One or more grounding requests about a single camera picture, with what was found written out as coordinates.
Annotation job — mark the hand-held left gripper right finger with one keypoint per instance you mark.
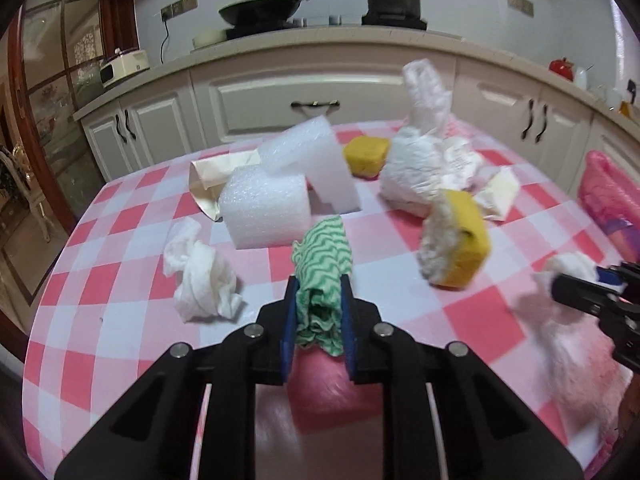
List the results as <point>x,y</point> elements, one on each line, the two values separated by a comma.
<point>349,345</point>

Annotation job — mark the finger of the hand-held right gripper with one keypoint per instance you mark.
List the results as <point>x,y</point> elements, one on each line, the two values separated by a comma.
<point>580,292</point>
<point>611,275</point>

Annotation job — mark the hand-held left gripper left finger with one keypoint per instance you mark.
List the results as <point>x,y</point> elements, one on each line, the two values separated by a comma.
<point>287,345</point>

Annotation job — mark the pink plastic bag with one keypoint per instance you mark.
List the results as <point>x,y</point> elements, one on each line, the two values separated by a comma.
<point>605,195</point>

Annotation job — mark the green wavy patterned cloth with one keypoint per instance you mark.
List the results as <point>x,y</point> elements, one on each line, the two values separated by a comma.
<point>325,250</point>

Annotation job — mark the cream paper cup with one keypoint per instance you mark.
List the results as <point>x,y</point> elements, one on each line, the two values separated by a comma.
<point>500,190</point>

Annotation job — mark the printed white paper cup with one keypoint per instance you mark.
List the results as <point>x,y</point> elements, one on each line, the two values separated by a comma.
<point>210,175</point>

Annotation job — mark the crumpled white tissue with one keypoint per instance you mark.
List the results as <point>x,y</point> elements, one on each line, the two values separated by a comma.
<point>202,280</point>

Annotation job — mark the yellow sponge with white side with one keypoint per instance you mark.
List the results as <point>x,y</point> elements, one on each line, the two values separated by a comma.
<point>462,240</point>

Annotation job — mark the white foam sheet roll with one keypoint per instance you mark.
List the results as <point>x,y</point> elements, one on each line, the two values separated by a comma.
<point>265,210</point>

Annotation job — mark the pink checkered tablecloth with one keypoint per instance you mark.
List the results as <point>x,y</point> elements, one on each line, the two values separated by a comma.
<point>125,260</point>

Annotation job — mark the plain yellow sponge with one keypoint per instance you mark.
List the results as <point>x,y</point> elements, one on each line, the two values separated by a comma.
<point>366,155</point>

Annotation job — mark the folded white foam sheet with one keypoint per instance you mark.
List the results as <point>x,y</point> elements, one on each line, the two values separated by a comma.
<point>315,155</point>

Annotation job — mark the white plastic bag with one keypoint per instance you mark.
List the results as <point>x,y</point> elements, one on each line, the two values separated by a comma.
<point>417,160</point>

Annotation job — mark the red kettle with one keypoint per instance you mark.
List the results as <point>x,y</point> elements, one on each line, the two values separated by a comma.
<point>562,68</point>

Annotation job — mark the white kitchen cabinet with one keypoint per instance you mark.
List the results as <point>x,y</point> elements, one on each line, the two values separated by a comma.
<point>250,95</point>

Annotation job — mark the white ornate chair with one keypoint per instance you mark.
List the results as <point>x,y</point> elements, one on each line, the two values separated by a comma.
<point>20,185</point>

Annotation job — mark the black gas stove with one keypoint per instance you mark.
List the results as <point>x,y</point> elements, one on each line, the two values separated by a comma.
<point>325,27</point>

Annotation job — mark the white countertop appliance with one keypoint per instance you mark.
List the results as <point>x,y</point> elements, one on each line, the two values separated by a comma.
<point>125,66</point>

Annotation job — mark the black wok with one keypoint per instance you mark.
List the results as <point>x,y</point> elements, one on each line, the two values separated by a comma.
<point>265,10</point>

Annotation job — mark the wooden framed glass door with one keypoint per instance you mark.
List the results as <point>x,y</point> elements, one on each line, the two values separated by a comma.
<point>60,85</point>

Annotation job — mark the tan wall switch plate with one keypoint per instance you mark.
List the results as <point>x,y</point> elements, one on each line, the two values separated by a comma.
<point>520,3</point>

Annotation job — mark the tan wall outlet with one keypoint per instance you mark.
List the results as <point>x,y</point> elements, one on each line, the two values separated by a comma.
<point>171,11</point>

